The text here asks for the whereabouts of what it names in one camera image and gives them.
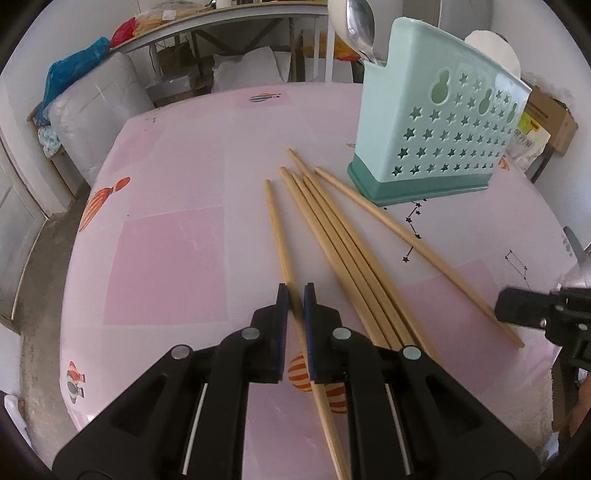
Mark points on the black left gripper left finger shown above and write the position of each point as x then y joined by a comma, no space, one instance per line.
184,417

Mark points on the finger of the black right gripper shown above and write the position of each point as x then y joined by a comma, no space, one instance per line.
523,308

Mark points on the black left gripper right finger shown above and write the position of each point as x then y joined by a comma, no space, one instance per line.
408,417

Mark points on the white ceramic spoon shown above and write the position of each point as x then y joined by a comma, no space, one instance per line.
337,17
497,48

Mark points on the metal spoon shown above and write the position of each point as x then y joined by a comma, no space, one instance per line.
360,24

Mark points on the white and yellow rice bag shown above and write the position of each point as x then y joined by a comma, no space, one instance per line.
527,143

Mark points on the mint green utensil caddy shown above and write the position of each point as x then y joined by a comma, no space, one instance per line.
435,118

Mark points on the pink patterned tablecloth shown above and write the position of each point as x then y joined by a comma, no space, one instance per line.
180,250

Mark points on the white door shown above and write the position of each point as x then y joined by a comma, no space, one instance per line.
21,221

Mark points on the large white plastic sack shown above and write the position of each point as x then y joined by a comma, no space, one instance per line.
88,116

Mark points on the yellow orange bag on floor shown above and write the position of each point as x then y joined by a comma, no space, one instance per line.
343,52

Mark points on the white sack under table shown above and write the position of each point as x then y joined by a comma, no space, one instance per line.
260,67

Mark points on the blue plastic bag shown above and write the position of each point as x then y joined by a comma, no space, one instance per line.
63,73

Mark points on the red plastic bag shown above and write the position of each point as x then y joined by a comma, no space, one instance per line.
123,33

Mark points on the cardboard box by wall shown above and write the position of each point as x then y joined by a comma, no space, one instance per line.
555,117

